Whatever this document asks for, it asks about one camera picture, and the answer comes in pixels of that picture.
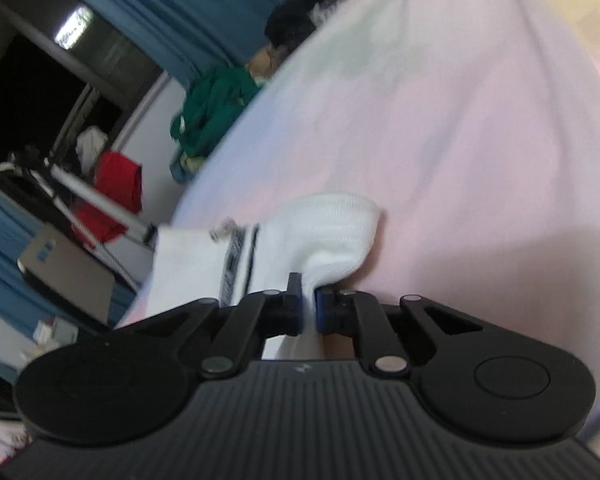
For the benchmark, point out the beige garment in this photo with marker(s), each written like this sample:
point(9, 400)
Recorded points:
point(262, 62)

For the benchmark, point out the dark clothes pile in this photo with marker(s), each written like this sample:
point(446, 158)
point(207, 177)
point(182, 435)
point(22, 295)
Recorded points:
point(290, 25)

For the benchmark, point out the white garment on rack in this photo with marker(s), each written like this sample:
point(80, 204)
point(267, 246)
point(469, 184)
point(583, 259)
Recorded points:
point(91, 145)

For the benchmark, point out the pastel tie-dye blanket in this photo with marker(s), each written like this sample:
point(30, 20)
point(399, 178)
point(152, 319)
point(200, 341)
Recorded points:
point(455, 135)

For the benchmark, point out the red garment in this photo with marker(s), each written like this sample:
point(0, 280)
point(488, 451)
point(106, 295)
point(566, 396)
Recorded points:
point(115, 180)

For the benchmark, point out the white sock with black stripe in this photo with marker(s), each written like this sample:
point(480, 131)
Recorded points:
point(307, 232)

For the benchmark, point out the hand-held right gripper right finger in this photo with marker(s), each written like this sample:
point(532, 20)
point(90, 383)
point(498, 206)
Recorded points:
point(323, 306)

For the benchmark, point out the light blue cloth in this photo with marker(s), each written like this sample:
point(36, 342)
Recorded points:
point(182, 167)

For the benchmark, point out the green garment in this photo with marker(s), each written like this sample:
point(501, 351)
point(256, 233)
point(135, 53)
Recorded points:
point(215, 105)

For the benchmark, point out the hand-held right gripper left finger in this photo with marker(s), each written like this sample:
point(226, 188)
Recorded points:
point(293, 301)

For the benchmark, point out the dark window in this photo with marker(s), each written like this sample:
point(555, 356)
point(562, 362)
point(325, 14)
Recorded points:
point(25, 100)

